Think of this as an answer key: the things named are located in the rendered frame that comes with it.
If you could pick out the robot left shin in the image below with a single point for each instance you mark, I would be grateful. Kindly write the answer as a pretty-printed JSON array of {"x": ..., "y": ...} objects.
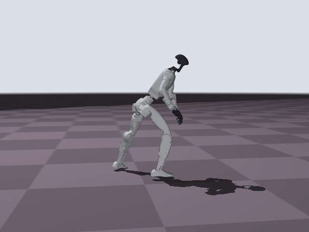
[{"x": 124, "y": 147}]

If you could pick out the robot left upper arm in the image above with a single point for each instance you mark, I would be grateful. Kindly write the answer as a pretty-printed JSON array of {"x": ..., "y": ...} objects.
[{"x": 170, "y": 92}]

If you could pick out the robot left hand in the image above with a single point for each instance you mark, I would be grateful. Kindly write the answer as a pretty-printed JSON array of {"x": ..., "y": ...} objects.
[{"x": 180, "y": 122}]

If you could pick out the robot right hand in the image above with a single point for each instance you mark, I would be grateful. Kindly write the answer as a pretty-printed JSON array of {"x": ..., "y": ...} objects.
[{"x": 178, "y": 113}]

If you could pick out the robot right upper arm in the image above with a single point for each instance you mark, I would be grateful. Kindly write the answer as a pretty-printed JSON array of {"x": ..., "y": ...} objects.
[{"x": 167, "y": 76}]

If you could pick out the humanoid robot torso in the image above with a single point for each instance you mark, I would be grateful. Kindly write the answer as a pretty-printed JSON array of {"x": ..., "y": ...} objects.
[{"x": 153, "y": 91}]

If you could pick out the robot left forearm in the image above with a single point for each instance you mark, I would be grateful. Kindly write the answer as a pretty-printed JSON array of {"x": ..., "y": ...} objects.
[{"x": 174, "y": 102}]

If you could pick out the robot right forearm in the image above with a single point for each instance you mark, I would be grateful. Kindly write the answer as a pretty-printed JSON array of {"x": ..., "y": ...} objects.
[{"x": 167, "y": 100}]

